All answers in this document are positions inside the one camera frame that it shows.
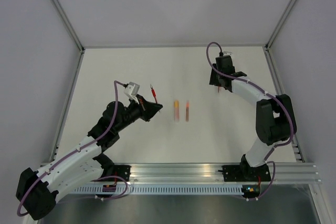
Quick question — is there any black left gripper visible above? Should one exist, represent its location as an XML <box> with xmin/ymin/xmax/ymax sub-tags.
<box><xmin>115</xmin><ymin>94</ymin><xmax>162</xmax><ymax>133</ymax></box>

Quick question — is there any red thin pen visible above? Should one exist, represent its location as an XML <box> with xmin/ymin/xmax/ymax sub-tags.
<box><xmin>150</xmin><ymin>84</ymin><xmax>158</xmax><ymax>104</ymax></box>

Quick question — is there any pencil shaped pink pen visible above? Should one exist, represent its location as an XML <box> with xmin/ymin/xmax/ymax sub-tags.
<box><xmin>174</xmin><ymin>106</ymin><xmax>180</xmax><ymax>122</ymax></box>

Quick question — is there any orange highlighter pen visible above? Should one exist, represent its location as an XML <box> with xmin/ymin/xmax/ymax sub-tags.
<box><xmin>185</xmin><ymin>100</ymin><xmax>190</xmax><ymax>122</ymax></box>

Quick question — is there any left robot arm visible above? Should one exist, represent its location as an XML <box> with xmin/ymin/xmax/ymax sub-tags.
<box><xmin>16</xmin><ymin>94</ymin><xmax>163</xmax><ymax>220</ymax></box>

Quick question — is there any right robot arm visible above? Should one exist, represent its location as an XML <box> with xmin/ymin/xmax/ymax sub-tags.
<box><xmin>209</xmin><ymin>52</ymin><xmax>297</xmax><ymax>182</ymax></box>

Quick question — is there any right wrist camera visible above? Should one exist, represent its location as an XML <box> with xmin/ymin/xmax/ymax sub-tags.
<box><xmin>219</xmin><ymin>51</ymin><xmax>233</xmax><ymax>56</ymax></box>

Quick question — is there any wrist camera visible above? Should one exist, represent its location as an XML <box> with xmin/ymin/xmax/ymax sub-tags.
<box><xmin>124</xmin><ymin>82</ymin><xmax>140</xmax><ymax>104</ymax></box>
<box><xmin>219</xmin><ymin>51</ymin><xmax>233</xmax><ymax>56</ymax></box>

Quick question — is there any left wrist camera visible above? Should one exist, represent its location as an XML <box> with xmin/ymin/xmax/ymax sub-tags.
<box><xmin>124</xmin><ymin>82</ymin><xmax>140</xmax><ymax>104</ymax></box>

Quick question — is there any right frame post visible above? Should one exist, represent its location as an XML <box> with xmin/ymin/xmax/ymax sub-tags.
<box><xmin>265</xmin><ymin>0</ymin><xmax>298</xmax><ymax>51</ymax></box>

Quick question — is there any frame post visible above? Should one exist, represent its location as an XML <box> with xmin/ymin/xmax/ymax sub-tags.
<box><xmin>265</xmin><ymin>0</ymin><xmax>298</xmax><ymax>51</ymax></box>
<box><xmin>50</xmin><ymin>0</ymin><xmax>85</xmax><ymax>53</ymax></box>

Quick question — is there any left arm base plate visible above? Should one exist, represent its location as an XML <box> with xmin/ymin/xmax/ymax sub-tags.
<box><xmin>102</xmin><ymin>165</ymin><xmax>131</xmax><ymax>182</ymax></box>

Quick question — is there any left side table rail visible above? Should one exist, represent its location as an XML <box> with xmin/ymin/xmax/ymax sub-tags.
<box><xmin>48</xmin><ymin>49</ymin><xmax>85</xmax><ymax>161</ymax></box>

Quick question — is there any table rail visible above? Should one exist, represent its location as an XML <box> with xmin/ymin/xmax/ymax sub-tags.
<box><xmin>48</xmin><ymin>49</ymin><xmax>85</xmax><ymax>161</ymax></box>
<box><xmin>263</xmin><ymin>46</ymin><xmax>305</xmax><ymax>163</ymax></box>

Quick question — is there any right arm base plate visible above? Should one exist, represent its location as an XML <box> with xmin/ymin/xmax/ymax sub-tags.
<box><xmin>218</xmin><ymin>165</ymin><xmax>271</xmax><ymax>182</ymax></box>

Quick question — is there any white slotted cable duct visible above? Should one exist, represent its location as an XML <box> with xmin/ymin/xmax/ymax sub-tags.
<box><xmin>72</xmin><ymin>184</ymin><xmax>244</xmax><ymax>195</ymax></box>

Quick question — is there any right side table rail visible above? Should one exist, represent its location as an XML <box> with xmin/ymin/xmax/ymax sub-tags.
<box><xmin>263</xmin><ymin>46</ymin><xmax>305</xmax><ymax>163</ymax></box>

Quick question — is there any aluminium front rail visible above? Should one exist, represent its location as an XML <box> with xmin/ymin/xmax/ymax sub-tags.
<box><xmin>39</xmin><ymin>163</ymin><xmax>322</xmax><ymax>184</ymax></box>

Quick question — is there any left frame post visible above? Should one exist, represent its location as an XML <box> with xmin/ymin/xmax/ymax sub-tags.
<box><xmin>50</xmin><ymin>0</ymin><xmax>85</xmax><ymax>53</ymax></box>

